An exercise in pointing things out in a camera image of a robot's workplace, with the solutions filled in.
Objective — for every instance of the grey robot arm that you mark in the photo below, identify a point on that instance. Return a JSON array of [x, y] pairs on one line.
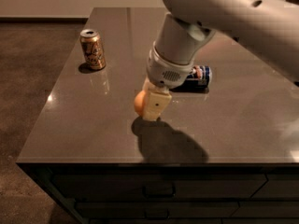
[[267, 28]]

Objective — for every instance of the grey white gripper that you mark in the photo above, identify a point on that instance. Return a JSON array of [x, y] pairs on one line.
[[164, 71]]

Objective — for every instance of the orange fruit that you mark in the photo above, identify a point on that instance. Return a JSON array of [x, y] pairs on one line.
[[139, 103]]

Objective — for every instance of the dark cabinet with drawers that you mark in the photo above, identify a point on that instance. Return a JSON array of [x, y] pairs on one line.
[[159, 194]]

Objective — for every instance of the orange soda can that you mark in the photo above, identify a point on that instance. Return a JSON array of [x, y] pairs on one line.
[[92, 48]]

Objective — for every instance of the blue soda can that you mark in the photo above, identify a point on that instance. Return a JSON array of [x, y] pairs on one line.
[[199, 78]]

